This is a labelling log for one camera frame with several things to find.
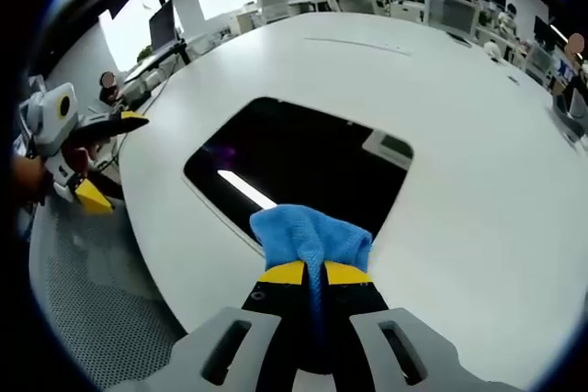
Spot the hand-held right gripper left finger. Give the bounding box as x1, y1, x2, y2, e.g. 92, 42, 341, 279
167, 259, 307, 392

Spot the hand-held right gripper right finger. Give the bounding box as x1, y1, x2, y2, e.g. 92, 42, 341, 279
322, 259, 461, 387

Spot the blue cleaning cloth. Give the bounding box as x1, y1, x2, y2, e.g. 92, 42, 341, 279
248, 203, 374, 371

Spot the black glass scale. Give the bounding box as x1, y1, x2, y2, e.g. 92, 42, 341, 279
182, 96, 415, 256

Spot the person's left hand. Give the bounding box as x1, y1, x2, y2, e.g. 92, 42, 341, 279
61, 140, 100, 178

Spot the grey mesh chair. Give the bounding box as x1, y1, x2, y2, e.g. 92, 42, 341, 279
28, 207, 187, 389

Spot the dark computer monitor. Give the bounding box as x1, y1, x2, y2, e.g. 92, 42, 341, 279
147, 0, 179, 53

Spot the black cable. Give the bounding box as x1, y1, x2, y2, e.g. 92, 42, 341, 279
98, 73, 172, 171

